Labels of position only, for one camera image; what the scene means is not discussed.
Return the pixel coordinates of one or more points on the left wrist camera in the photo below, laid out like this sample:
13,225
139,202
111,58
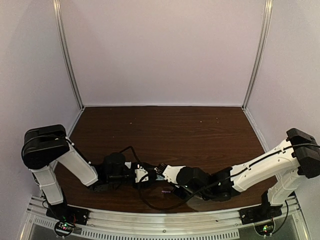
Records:
141,175

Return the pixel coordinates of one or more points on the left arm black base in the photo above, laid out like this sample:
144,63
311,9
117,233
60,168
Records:
66,213

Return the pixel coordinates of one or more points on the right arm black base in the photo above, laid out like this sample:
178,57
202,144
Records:
261,212

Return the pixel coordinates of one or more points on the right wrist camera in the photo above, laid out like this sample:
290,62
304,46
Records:
169,173

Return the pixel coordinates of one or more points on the aluminium corner post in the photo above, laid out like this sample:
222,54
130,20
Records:
65,52
263,37

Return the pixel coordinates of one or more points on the white remote control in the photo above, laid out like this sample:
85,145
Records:
159,177

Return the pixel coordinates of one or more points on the left aluminium corner post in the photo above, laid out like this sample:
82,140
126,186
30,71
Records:
65,52

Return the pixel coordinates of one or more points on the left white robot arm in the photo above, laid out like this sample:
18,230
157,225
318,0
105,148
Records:
48,144

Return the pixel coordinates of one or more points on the right aluminium corner post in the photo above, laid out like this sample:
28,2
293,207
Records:
263,37

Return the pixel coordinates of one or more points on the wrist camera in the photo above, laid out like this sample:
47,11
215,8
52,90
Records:
169,173
141,175

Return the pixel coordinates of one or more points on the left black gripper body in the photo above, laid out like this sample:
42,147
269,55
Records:
151,175

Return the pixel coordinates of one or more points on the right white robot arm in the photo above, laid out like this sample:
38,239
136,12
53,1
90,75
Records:
296,159

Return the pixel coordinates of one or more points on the front aluminium rail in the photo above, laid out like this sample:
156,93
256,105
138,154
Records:
210,225

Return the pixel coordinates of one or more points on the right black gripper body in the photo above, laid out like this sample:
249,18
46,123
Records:
172,191

